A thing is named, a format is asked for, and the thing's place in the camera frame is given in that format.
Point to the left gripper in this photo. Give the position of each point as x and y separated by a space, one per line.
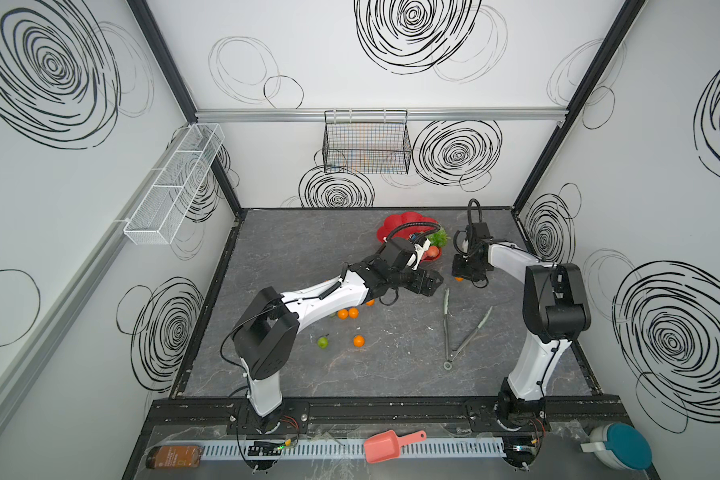
426 282

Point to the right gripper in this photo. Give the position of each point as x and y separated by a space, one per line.
468 269

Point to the green fake grape bunch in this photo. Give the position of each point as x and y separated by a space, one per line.
439 239

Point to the red flower-shaped fruit bowl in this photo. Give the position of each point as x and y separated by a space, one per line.
408 225

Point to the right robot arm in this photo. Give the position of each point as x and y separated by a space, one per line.
555 311

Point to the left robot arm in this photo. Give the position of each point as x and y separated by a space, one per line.
265 334

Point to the pink plastic scoop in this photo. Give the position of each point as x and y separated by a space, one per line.
387 445

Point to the teal and white container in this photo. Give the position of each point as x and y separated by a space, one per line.
619 446

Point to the brown bottle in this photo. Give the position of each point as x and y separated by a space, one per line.
173 457

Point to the black wire basket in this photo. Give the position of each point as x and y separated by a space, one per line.
374 141

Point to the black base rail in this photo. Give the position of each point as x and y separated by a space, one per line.
479 413

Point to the white slotted cable duct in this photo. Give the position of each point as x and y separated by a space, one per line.
321 449

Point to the white wire shelf basket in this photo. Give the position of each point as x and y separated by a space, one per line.
162 210

